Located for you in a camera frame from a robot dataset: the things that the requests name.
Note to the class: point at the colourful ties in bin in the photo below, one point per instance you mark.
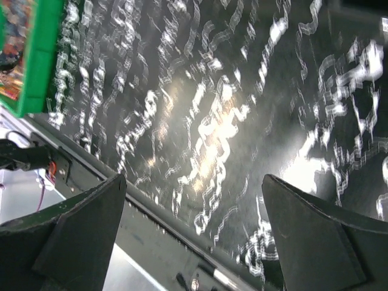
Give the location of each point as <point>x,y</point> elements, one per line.
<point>15,29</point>

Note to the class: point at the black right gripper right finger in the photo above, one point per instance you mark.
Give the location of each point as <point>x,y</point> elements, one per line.
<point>322,246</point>

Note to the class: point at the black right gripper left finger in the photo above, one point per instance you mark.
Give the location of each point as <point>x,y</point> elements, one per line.
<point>66,246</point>

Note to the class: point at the green plastic tie bin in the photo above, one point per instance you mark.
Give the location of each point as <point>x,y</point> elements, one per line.
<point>38,59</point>

